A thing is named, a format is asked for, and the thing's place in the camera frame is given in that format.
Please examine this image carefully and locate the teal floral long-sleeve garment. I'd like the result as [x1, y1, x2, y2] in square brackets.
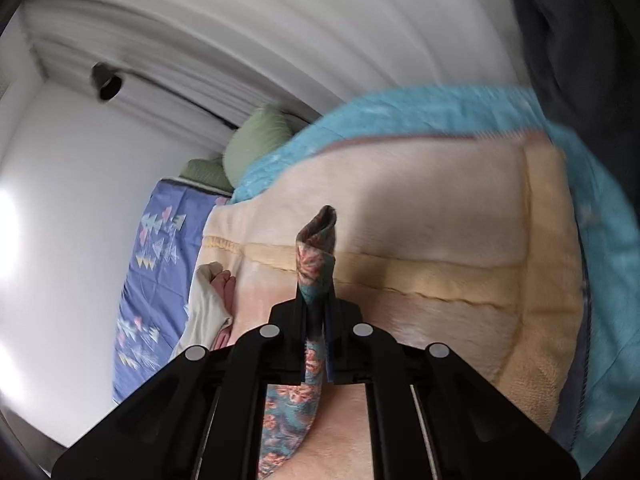
[257, 205, 337, 479]

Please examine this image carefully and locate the grey folded garment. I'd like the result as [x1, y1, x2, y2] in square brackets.
[170, 262, 228, 359]

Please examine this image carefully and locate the pink folded garment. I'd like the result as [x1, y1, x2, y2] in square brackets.
[210, 270, 236, 350]

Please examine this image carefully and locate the blue tree-print sheet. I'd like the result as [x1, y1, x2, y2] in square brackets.
[112, 179, 228, 404]

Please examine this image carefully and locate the cream peach plush blanket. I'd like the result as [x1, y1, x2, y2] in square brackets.
[198, 134, 582, 479]

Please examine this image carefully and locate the teal striped bed sheet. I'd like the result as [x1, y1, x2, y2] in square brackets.
[232, 86, 639, 472]

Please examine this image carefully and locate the dark green pillow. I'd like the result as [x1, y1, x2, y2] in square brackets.
[180, 157, 234, 193]

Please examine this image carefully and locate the light green pillow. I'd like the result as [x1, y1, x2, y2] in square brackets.
[222, 105, 293, 188]

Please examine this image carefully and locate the black floor lamp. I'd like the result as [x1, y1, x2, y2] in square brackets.
[89, 60, 237, 129]

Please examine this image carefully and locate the white pleated curtain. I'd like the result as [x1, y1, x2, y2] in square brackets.
[22, 0, 527, 122]

